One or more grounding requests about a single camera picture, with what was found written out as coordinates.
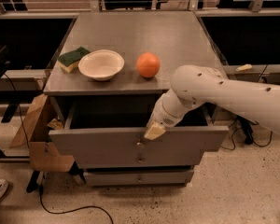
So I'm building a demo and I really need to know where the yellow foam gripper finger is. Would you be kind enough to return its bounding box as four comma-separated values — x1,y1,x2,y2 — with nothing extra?
144,121,165,140

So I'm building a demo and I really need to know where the white ceramic bowl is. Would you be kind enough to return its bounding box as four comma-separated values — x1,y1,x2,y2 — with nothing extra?
78,49,124,81

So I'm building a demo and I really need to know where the green yellow sponge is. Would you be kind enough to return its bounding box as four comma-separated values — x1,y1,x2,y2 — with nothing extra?
58,47,90,73

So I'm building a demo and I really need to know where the black floor cable right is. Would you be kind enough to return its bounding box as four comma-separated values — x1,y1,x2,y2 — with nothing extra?
219,117,273,151

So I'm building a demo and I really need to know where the yellow foam scrap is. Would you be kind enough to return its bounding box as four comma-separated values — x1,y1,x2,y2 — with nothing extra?
236,63,253,72

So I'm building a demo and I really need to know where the grey drawer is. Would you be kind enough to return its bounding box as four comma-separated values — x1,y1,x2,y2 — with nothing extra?
76,154,194,169
84,169,194,187
49,103,228,169

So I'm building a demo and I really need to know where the grey wooden drawer cabinet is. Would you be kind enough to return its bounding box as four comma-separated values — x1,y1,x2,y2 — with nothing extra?
44,11,222,173

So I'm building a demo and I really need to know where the brown cardboard box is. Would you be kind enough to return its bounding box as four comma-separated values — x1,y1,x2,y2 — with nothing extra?
10,94,75,172

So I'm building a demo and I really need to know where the black floor cable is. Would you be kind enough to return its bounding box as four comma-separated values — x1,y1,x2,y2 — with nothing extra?
219,117,273,151
3,73,115,224

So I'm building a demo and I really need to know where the grey bottom drawer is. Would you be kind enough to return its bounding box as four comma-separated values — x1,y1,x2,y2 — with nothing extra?
84,169,194,187

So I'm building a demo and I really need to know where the black table leg left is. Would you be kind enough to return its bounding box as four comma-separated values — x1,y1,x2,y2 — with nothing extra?
1,103,19,123

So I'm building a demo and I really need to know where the orange fruit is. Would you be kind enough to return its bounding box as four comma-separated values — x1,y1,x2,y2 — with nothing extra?
136,52,161,78

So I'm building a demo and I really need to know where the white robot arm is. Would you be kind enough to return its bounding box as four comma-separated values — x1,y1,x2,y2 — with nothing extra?
144,65,280,140

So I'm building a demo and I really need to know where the grey top drawer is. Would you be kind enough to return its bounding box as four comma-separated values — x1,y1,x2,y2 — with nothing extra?
49,103,228,169

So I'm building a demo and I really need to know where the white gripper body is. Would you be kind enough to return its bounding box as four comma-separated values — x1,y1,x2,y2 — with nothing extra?
147,91,189,128

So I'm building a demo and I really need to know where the black floor cable left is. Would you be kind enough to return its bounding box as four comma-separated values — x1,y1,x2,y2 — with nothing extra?
3,73,115,224

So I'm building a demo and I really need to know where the metal top drawer knob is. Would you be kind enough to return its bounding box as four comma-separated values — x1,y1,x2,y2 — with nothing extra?
136,142,145,148

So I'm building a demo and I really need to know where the grey middle drawer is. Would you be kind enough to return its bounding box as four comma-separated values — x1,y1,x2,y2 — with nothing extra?
76,154,194,169

